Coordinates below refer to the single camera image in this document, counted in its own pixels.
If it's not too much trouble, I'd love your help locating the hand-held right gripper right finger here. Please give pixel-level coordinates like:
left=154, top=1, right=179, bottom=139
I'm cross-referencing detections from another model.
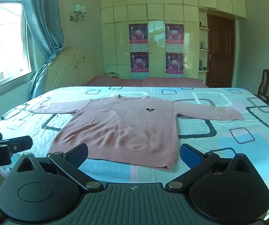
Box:
left=166, top=143, right=254, bottom=190

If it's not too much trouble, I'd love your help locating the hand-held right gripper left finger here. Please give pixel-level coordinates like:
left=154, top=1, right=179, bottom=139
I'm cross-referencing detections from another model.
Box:
left=16, top=143, right=104, bottom=191

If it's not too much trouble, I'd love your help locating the pink sweater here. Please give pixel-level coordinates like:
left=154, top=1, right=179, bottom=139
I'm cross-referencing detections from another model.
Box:
left=28, top=94, right=244, bottom=171

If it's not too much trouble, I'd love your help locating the patterned light blue bed sheet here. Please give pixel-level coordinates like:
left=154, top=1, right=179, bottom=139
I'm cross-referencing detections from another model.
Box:
left=0, top=86, right=269, bottom=221

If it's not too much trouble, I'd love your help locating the pink bed cover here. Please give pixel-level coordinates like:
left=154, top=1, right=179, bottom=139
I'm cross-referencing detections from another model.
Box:
left=83, top=76, right=208, bottom=89

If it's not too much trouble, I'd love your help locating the cream headboard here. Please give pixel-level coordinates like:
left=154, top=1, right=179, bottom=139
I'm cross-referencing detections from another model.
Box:
left=43, top=47, right=104, bottom=91

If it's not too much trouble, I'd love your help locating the window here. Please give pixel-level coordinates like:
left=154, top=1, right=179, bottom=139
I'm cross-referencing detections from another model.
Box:
left=0, top=0, right=35, bottom=104

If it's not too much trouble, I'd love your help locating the cream corner shelf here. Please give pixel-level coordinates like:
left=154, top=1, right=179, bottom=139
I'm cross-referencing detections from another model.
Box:
left=198, top=12, right=210, bottom=80

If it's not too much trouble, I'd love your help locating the dark wooden chair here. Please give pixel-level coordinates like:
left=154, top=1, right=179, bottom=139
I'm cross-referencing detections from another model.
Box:
left=254, top=69, right=269, bottom=106

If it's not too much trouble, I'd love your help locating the brown wooden door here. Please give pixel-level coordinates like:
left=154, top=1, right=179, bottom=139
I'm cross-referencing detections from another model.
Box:
left=207, top=14, right=236, bottom=88

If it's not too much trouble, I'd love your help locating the cream wardrobe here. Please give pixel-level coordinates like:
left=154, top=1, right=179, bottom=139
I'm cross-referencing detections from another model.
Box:
left=99, top=0, right=247, bottom=80

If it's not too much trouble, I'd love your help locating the light blue curtain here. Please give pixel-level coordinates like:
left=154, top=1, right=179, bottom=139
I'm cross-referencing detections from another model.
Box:
left=20, top=0, right=65, bottom=100

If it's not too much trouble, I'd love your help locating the pink wall poster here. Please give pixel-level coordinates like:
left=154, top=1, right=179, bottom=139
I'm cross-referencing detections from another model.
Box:
left=166, top=52, right=185, bottom=77
left=129, top=24, right=148, bottom=52
left=130, top=52, right=149, bottom=79
left=165, top=24, right=185, bottom=52

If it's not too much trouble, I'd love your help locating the wall lamp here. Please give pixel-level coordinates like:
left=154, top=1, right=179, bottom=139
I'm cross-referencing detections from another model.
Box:
left=69, top=4, right=87, bottom=22

